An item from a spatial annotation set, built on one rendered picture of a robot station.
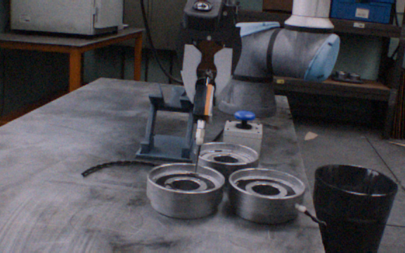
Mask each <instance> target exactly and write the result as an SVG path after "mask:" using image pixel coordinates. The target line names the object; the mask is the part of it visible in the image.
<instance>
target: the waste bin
mask: <svg viewBox="0 0 405 253"><path fill-rule="evenodd" d="M314 176H315V183H314V189H313V205H314V210H315V213H316V218H317V219H318V220H319V221H324V222H325V223H326V224H327V226H328V231H329V237H328V245H327V253H377V252H378V248H379V247H380V243H381V240H382V236H383V233H384V229H385V225H386V222H387V220H388V218H389V216H390V212H391V209H392V205H393V203H394V197H395V195H396V194H397V191H398V187H397V186H398V185H397V184H396V183H395V181H394V180H393V179H391V178H390V177H388V176H386V175H384V174H382V173H380V172H379V171H376V170H373V169H369V168H365V167H360V166H355V165H350V164H327V165H323V166H320V167H318V168H317V169H316V171H315V175H314ZM318 225H319V230H320V234H321V239H322V243H323V241H324V240H325V237H324V231H325V228H323V227H322V226H321V225H320V224H319V223H318Z"/></svg>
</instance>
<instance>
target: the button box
mask: <svg viewBox="0 0 405 253"><path fill-rule="evenodd" d="M223 143H235V144H238V145H244V146H247V147H249V148H252V149H253V150H254V151H256V152H257V153H258V155H260V150H261V143H262V124H250V123H247V126H242V125H241V122H235V121H228V120H227V121H226V126H225V129H224V140H223Z"/></svg>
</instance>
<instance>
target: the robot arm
mask: <svg viewBox="0 0 405 253"><path fill-rule="evenodd" d="M227 3H228V0H188V1H187V2H186V7H185V9H184V21H183V22H180V28H179V33H178V35H177V38H176V53H177V57H178V61H179V67H180V70H181V76H182V79H183V83H184V88H186V92H187V94H188V97H189V98H190V100H191V102H192V104H193V105H194V101H195V97H196V88H197V81H198V77H199V76H198V65H199V64H200V62H201V60H202V57H203V53H202V51H201V50H200V49H199V48H198V47H197V46H196V45H200V43H201V42H202V41H203V40H205V41H215V42H216V43H217V46H221V42H222V41H225V42H226V43H225V45H224V47H223V48H222V49H220V50H219V51H217V52H216V53H215V55H214V64H215V66H216V68H217V76H216V78H215V84H216V89H215V92H214V106H215V107H217V106H218V105H219V110H221V111H223V112H224V113H226V114H229V115H235V113H236V111H239V110H247V111H250V112H252V113H254V114H255V118H264V117H273V116H274V115H275V114H276V99H275V95H274V88H273V80H274V75H276V76H279V77H289V78H294V79H303V80H304V81H305V82H323V81H325V80H326V78H327V77H329V75H330V74H331V72H332V71H333V68H334V65H335V62H336V60H337V57H338V52H339V48H340V38H339V37H338V36H337V35H336V34H333V30H334V26H333V24H332V23H331V21H329V19H328V14H329V8H330V0H294V4H293V10H292V16H291V18H289V19H288V20H286V21H285V24H284V29H280V25H279V22H249V23H238V24H236V22H237V17H238V14H237V13H238V6H234V5H228V4H227ZM195 39H197V42H196V41H195Z"/></svg>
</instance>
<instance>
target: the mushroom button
mask: <svg viewBox="0 0 405 253"><path fill-rule="evenodd" d="M234 117H235V118H236V119H241V125H242V126H247V122H248V120H254V119H255V114H254V113H252V112H250V111H247V110H239V111H236V113H235V115H234Z"/></svg>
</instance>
